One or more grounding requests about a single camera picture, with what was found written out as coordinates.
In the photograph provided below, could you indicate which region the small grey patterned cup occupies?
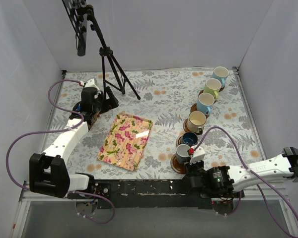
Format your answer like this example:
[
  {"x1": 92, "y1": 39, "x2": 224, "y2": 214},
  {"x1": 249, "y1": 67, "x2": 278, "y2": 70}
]
[{"x1": 176, "y1": 144, "x2": 191, "y2": 165}]

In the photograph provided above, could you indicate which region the dark blue mug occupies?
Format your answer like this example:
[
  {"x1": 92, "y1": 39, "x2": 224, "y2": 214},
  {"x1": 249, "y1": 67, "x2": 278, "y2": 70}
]
[{"x1": 180, "y1": 132, "x2": 198, "y2": 146}]

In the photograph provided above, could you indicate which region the cream enamel mug dark rim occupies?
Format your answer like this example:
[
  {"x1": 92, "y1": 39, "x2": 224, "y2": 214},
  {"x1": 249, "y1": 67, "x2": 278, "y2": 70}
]
[{"x1": 187, "y1": 111, "x2": 206, "y2": 134}]

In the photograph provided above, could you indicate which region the white mug blue handle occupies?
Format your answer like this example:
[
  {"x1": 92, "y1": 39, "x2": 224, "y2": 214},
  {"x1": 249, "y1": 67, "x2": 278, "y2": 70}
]
[{"x1": 197, "y1": 93, "x2": 215, "y2": 116}]

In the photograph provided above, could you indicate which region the white mug green handle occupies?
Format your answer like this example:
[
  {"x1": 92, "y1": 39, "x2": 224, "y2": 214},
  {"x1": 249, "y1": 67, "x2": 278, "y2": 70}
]
[{"x1": 204, "y1": 78, "x2": 222, "y2": 101}]

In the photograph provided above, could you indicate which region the white mug light blue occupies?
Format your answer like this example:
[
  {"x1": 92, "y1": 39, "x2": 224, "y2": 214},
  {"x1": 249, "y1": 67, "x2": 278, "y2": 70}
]
[{"x1": 212, "y1": 66, "x2": 229, "y2": 88}]

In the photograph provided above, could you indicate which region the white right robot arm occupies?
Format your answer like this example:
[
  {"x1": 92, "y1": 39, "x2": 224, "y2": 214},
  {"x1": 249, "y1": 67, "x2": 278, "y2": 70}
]
[{"x1": 183, "y1": 147, "x2": 298, "y2": 197}]

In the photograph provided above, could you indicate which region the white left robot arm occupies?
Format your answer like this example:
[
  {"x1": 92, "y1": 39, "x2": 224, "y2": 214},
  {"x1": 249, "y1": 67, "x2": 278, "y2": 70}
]
[{"x1": 29, "y1": 86, "x2": 118, "y2": 198}]

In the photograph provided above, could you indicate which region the floral serving tray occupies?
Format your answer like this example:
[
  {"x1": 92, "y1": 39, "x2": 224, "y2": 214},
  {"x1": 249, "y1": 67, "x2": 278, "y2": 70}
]
[{"x1": 97, "y1": 113, "x2": 153, "y2": 171}]

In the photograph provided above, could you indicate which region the black tripod stand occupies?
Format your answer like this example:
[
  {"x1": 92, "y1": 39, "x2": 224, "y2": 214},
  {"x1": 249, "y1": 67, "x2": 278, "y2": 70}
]
[{"x1": 85, "y1": 4, "x2": 141, "y2": 100}]

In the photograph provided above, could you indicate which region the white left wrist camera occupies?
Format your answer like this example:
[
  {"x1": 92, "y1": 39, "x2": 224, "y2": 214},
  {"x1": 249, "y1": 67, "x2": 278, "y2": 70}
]
[{"x1": 83, "y1": 78, "x2": 99, "y2": 91}]

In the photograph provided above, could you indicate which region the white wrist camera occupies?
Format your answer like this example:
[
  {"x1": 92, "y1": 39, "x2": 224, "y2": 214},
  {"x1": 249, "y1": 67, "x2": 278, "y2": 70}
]
[
  {"x1": 188, "y1": 146, "x2": 205, "y2": 164},
  {"x1": 83, "y1": 78, "x2": 99, "y2": 91}
]

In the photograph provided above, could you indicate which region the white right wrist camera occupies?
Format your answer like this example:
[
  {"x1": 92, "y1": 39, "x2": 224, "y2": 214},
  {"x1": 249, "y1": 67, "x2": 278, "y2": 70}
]
[{"x1": 188, "y1": 146, "x2": 205, "y2": 164}]

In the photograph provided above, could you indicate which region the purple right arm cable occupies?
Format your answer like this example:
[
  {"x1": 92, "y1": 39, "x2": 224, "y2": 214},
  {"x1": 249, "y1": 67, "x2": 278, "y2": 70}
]
[{"x1": 188, "y1": 126, "x2": 298, "y2": 238}]

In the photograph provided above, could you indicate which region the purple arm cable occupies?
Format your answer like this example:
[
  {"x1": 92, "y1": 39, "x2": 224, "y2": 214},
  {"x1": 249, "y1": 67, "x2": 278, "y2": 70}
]
[
  {"x1": 188, "y1": 126, "x2": 298, "y2": 238},
  {"x1": 6, "y1": 79, "x2": 116, "y2": 225}
]

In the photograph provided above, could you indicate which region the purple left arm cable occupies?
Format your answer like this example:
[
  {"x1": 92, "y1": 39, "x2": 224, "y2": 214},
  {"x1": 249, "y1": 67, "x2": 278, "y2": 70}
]
[{"x1": 6, "y1": 79, "x2": 116, "y2": 225}]

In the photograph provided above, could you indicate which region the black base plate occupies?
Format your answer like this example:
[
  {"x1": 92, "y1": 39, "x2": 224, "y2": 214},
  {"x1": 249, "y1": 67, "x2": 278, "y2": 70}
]
[{"x1": 67, "y1": 178, "x2": 245, "y2": 211}]

